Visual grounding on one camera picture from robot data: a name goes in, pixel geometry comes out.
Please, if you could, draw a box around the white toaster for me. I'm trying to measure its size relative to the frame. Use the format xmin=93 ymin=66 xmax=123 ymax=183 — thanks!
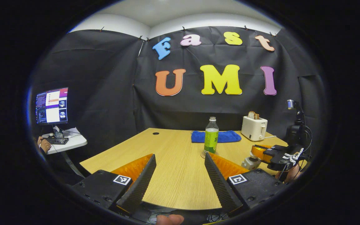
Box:
xmin=241 ymin=116 xmax=268 ymax=142

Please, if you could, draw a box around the black keyboard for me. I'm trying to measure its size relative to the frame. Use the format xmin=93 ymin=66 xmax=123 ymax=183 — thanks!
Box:
xmin=44 ymin=137 xmax=69 ymax=145

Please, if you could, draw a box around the blue towel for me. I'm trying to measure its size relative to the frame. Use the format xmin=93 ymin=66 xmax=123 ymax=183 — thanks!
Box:
xmin=191 ymin=130 xmax=242 ymax=143

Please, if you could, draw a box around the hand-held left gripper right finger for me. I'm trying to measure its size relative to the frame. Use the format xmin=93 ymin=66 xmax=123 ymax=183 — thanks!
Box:
xmin=204 ymin=152 xmax=285 ymax=216

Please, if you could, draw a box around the computer monitor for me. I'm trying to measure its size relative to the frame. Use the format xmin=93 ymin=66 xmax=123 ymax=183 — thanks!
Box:
xmin=35 ymin=87 xmax=69 ymax=138

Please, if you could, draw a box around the small white side table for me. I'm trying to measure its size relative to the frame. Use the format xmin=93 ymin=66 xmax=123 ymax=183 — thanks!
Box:
xmin=42 ymin=127 xmax=88 ymax=155

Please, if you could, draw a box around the green label water bottle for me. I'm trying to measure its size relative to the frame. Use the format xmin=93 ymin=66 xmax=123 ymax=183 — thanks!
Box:
xmin=204 ymin=117 xmax=219 ymax=155

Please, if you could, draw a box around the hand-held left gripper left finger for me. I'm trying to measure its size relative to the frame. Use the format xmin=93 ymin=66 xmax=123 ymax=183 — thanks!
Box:
xmin=72 ymin=154 xmax=157 ymax=216

